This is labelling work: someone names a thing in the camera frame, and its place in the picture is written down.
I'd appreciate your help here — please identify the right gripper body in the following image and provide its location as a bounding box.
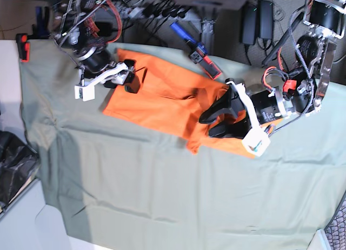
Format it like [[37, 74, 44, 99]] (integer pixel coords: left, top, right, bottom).
[[78, 51, 130, 88]]

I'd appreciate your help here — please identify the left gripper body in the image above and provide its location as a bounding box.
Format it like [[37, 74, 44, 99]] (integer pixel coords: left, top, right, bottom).
[[225, 78, 291, 126]]

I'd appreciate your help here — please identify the orange T-shirt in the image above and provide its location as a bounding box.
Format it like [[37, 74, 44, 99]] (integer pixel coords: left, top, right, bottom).
[[103, 48, 255, 159]]

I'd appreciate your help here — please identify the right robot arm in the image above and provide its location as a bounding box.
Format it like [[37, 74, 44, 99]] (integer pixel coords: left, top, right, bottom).
[[53, 0, 141, 101]]

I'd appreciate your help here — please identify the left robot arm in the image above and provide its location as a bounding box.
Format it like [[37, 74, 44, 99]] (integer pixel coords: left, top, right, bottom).
[[199, 0, 345, 140]]

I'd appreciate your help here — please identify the black power brick left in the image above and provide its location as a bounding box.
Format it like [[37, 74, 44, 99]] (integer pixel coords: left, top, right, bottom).
[[95, 21, 113, 37]]

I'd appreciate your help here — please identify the blue clamp at centre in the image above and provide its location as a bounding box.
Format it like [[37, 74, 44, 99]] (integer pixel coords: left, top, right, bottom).
[[170, 22, 222, 80]]

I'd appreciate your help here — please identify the blue clamp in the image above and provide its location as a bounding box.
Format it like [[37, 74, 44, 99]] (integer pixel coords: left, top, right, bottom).
[[15, 6, 50, 63], [170, 22, 222, 80]]

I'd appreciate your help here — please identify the blue clamp at left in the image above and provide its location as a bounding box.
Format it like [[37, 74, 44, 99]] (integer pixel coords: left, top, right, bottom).
[[15, 6, 50, 63]]

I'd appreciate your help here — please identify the black power adapter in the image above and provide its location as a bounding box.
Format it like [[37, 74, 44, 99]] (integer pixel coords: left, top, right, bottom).
[[241, 4, 257, 45], [258, 0, 274, 40]]

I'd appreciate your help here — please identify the black power adapter right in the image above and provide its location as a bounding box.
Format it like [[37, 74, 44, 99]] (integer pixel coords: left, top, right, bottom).
[[258, 0, 274, 40]]

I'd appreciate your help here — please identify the green table cloth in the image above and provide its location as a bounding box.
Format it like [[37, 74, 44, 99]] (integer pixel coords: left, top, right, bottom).
[[19, 40, 345, 249]]

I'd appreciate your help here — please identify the black plastic bag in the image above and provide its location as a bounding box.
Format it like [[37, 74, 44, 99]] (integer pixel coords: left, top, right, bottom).
[[1, 131, 39, 211]]

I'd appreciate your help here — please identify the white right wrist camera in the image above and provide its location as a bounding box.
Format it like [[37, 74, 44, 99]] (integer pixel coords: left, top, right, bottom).
[[74, 84, 95, 102]]

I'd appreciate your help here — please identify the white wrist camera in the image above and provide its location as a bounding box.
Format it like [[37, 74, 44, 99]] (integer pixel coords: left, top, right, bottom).
[[242, 128, 270, 157], [74, 84, 95, 102]]

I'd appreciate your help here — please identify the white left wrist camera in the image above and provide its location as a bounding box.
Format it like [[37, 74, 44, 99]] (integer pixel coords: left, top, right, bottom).
[[242, 128, 270, 157]]

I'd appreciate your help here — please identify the aluminium frame post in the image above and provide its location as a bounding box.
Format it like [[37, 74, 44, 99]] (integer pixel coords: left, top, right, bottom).
[[196, 6, 218, 55]]

